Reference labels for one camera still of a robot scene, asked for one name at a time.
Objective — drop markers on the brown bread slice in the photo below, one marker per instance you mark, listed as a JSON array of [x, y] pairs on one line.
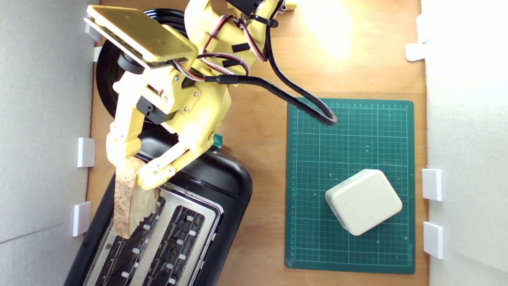
[[127, 206]]

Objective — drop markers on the green toaster lever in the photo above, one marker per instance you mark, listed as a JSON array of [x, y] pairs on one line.
[[218, 140]]

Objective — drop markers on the black two-slot toaster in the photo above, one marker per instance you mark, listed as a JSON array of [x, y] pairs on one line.
[[222, 178]]

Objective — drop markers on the black round plate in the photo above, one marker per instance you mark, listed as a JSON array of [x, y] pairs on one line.
[[105, 75]]

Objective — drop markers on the green cutting mat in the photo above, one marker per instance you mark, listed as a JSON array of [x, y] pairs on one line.
[[357, 139]]

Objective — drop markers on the white block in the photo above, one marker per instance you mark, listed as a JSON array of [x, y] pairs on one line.
[[363, 202]]

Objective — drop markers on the white wall clip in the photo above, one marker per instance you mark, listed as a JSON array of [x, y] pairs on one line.
[[432, 184], [89, 33], [433, 239], [414, 51], [86, 152], [97, 53], [81, 218]]

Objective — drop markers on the yellow wrist camera mount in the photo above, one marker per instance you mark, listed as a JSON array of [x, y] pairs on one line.
[[139, 31]]

